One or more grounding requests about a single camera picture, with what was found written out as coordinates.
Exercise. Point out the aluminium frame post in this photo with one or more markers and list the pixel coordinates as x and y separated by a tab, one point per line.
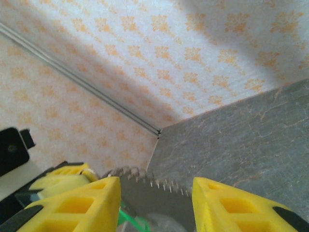
72	76

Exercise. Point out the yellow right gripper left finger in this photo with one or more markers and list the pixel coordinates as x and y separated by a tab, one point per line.
72	212

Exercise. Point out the silver metal split keyring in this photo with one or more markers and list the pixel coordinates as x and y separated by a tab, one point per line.
83	171

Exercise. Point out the green key tag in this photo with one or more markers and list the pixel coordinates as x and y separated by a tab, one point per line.
128	217

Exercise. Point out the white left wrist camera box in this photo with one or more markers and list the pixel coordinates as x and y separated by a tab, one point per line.
12	149

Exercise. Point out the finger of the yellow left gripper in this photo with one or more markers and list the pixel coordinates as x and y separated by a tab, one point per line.
60	186
72	170

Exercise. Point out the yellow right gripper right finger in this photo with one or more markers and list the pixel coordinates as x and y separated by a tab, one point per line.
241	212

